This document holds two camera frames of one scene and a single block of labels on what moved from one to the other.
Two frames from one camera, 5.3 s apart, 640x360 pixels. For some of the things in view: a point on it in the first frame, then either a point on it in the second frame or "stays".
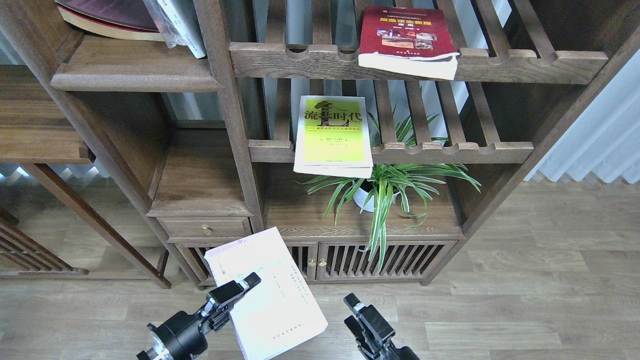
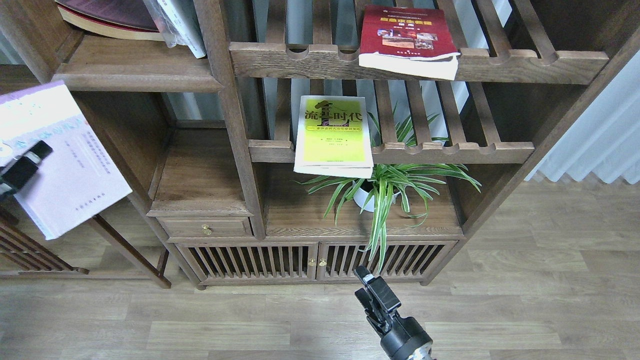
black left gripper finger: [231, 290] to [22, 169]
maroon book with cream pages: [129, 20] stays
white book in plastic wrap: [178, 22] stays
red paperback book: [414, 40] stays
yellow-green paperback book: [333, 137] stays
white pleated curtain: [605, 138] stays
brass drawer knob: [207, 230] stays
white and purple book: [277, 313] to [79, 177]
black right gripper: [371, 317] to [399, 336]
